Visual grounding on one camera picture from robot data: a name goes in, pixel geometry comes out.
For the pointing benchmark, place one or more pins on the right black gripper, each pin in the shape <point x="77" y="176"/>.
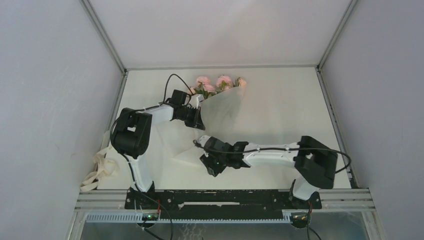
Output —
<point x="212" y="168"/>

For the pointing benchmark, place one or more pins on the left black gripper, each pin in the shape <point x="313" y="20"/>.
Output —
<point x="196" y="121"/>

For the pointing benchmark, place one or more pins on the pink flower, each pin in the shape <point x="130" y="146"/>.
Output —
<point x="240" y="82"/>
<point x="207" y="94"/>

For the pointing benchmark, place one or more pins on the white wrapping paper sheet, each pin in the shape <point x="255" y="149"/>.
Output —
<point x="278" y="106"/>

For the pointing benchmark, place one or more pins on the pink flower two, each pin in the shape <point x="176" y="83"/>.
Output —
<point x="204" y="83"/>

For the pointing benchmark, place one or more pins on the pink flower one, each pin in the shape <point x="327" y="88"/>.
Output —
<point x="224" y="83"/>

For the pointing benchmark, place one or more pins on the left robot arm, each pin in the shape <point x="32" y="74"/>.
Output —
<point x="130" y="133"/>

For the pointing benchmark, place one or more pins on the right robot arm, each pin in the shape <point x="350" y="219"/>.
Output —
<point x="316" y="163"/>

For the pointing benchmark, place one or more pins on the left circuit board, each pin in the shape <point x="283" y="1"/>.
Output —
<point x="150" y="217"/>

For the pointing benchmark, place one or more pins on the circuit board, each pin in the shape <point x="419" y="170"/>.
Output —
<point x="300" y="217"/>
<point x="150" y="217"/>

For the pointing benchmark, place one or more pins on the cream ribbon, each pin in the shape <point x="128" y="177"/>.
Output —
<point x="103" y="167"/>

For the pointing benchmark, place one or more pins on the right circuit board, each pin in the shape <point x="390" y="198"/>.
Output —
<point x="300" y="217"/>

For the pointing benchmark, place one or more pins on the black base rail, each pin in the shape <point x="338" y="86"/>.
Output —
<point x="219" y="203"/>

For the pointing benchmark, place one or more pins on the white slotted cable duct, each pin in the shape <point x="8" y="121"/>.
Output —
<point x="127" y="217"/>

